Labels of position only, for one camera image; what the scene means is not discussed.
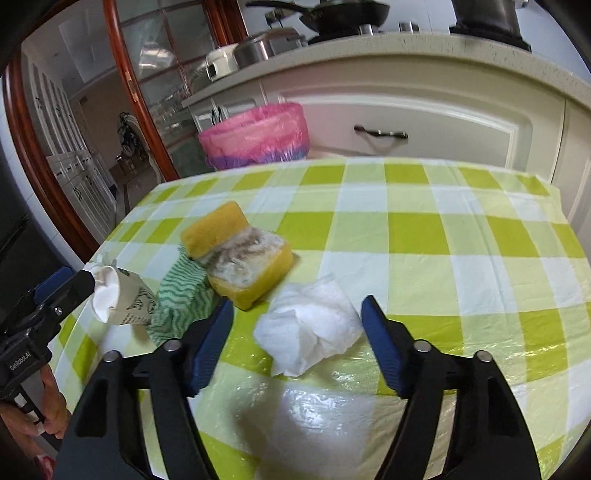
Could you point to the red wooden door frame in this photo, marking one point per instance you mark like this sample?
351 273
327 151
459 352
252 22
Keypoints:
41 161

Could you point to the printed paper cup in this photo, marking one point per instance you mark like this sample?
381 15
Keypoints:
134 302

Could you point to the white rice cooker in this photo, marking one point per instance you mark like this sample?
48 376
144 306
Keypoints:
219 64

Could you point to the silver pressure cooker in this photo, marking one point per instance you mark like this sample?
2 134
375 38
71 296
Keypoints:
258 48

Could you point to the dark refrigerator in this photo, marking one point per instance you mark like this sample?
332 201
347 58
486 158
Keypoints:
23 258

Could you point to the person's left hand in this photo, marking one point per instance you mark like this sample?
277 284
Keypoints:
57 406

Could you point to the white cabinet drawer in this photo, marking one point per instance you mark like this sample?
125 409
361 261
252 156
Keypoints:
438 134

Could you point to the white hallway cupboard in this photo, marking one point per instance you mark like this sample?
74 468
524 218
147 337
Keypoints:
69 161

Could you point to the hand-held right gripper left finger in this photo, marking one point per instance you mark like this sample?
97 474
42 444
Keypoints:
210 350

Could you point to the grey stock pot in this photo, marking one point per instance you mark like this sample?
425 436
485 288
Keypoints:
485 14

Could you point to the green checked tablecloth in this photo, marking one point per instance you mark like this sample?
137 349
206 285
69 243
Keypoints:
415 277

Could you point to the green potted plant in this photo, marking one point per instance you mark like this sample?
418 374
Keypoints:
124 136

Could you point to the white base cabinet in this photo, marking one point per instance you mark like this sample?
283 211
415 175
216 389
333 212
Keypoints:
579 152

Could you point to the yellow sponge with white pad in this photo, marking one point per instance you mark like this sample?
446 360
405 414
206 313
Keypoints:
249 286

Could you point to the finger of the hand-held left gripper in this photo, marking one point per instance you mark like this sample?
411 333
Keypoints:
55 281
74 293

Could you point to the black wok with lid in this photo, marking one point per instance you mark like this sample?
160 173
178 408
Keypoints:
351 14

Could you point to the speckled stone countertop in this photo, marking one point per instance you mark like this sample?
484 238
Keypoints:
415 50

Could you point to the black gas stove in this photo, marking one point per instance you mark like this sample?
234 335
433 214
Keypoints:
332 39

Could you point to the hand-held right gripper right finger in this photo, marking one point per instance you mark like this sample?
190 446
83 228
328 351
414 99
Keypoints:
385 350

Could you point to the green wavy striped cloth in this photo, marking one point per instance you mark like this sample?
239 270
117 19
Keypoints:
178 295

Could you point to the wall power socket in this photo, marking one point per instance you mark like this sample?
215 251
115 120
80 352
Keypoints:
272 14

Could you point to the white paper towel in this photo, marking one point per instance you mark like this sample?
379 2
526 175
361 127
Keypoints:
309 327

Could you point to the glass sliding door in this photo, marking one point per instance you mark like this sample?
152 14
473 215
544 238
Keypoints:
152 69

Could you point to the bin with pink bag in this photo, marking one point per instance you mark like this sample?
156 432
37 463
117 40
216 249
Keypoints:
258 134

